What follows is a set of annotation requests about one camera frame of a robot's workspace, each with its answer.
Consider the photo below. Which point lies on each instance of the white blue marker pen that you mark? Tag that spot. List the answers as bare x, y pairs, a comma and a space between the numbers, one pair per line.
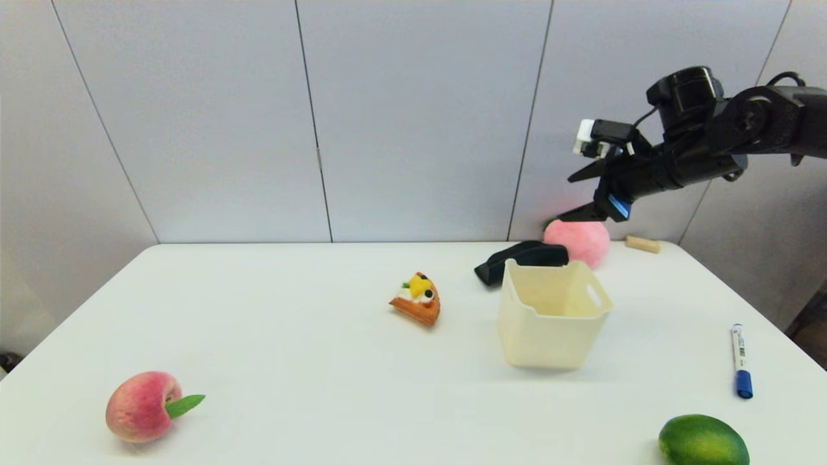
741, 355

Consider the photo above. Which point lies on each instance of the cream plastic basket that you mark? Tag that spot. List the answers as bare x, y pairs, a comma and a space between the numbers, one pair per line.
543, 336

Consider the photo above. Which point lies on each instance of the small wooden cylinder block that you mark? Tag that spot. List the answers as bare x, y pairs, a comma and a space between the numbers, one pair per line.
642, 245

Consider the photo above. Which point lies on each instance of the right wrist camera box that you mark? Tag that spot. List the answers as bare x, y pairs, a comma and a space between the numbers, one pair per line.
604, 132

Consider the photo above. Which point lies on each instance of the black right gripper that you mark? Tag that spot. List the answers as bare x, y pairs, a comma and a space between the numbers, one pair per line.
646, 173

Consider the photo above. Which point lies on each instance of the toy fruit cake slice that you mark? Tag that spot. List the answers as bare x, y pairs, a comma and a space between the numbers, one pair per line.
420, 305

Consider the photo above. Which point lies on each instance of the red yellow toy peach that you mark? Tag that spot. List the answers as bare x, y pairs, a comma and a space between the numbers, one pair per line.
139, 408

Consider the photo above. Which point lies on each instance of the green toy lime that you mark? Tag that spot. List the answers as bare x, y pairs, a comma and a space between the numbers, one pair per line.
703, 444

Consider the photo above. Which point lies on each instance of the pink plush peach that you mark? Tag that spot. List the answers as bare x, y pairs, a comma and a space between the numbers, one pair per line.
585, 239

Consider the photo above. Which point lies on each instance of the black glasses case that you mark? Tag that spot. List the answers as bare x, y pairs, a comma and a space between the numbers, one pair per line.
501, 265

